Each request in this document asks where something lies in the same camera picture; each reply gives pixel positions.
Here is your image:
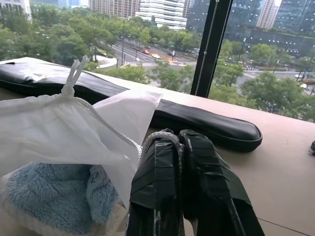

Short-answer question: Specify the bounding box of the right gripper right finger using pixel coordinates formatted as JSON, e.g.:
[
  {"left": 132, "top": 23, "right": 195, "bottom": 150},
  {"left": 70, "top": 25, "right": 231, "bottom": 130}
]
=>
[{"left": 179, "top": 129, "right": 266, "bottom": 236}]

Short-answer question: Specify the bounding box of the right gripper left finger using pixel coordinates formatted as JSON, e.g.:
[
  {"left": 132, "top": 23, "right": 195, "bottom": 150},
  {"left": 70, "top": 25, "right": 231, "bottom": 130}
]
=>
[{"left": 126, "top": 129, "right": 183, "bottom": 236}]

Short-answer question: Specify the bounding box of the blue terry towel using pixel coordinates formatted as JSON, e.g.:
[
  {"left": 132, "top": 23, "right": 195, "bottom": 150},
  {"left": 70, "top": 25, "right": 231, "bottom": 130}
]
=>
[{"left": 6, "top": 161, "right": 119, "bottom": 235}]

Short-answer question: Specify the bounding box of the white drawstring bag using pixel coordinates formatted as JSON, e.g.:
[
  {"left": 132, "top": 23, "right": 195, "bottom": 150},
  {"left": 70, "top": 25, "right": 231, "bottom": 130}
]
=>
[{"left": 0, "top": 55, "right": 186, "bottom": 236}]

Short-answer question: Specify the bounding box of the black racket case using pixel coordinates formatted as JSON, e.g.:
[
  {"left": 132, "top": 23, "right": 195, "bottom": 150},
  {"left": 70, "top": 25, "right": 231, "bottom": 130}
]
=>
[{"left": 0, "top": 61, "right": 263, "bottom": 153}]

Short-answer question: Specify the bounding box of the black window frame post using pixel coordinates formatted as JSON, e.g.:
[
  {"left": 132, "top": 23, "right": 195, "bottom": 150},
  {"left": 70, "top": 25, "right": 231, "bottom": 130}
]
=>
[{"left": 190, "top": 0, "right": 234, "bottom": 98}]

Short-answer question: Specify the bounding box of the metal bead chain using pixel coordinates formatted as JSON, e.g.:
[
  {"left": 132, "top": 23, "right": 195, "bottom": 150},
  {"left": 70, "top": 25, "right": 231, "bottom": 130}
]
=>
[{"left": 194, "top": 0, "right": 220, "bottom": 96}]

